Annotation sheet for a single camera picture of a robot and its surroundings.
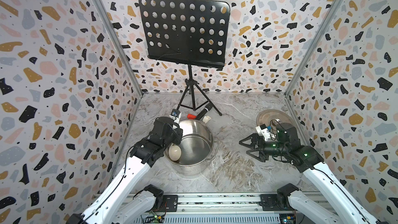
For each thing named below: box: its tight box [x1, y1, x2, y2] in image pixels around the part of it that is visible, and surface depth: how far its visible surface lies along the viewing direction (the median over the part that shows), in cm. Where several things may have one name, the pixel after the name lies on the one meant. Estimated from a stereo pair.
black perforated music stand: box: [139, 0, 231, 116], surface depth 70 cm
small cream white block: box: [202, 115, 212, 124], surface depth 106 cm
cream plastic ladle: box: [168, 143, 182, 162], surface depth 89 cm
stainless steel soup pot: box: [163, 119, 220, 178], surface depth 89 cm
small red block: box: [186, 113, 197, 120], surface depth 109 cm
